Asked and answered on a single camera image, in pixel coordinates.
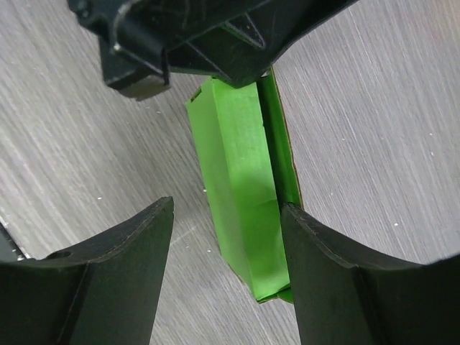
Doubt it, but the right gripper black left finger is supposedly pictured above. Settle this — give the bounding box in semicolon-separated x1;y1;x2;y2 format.
1;197;174;344

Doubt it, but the green paper box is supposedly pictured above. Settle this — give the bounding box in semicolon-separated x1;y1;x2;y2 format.
186;70;303;303

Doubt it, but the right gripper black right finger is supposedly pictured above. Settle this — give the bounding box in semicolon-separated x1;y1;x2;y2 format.
281;203;459;344

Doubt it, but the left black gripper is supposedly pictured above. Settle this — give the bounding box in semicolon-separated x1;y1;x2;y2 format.
68;1;353;101

